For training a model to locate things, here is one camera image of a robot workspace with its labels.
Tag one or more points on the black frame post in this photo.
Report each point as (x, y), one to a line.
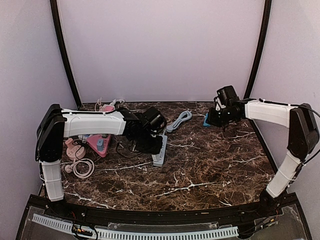
(63, 52)
(259, 48)

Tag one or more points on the pink triangular power strip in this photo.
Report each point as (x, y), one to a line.
(92, 139)

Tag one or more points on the left black frame post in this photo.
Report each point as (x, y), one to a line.
(63, 52)

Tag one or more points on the small blue charger plug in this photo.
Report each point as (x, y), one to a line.
(100, 145)

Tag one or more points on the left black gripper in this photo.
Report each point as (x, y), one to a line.
(155, 150)

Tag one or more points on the pink plug on white strip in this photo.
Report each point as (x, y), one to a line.
(101, 107)

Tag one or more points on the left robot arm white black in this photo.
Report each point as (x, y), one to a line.
(143, 128)

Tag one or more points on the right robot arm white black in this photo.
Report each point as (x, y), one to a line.
(303, 137)

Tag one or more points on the blue grey power strip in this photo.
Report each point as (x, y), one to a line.
(158, 159)

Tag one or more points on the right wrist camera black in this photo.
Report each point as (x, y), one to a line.
(226, 97)

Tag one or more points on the long white power strip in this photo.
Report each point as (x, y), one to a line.
(90, 107)

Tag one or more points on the blue square plug adapter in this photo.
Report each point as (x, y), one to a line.
(205, 124)

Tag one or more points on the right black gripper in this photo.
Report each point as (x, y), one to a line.
(211, 119)

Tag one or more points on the right black frame post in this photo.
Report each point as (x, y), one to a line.
(259, 48)

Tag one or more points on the pink round power socket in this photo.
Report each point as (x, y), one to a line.
(78, 152)

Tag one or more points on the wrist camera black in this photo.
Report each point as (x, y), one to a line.
(153, 121)
(226, 97)

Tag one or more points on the white slotted cable duct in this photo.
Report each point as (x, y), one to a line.
(121, 231)

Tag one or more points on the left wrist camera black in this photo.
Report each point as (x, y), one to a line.
(153, 121)

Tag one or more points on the pink plug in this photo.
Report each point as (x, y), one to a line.
(101, 107)
(69, 143)

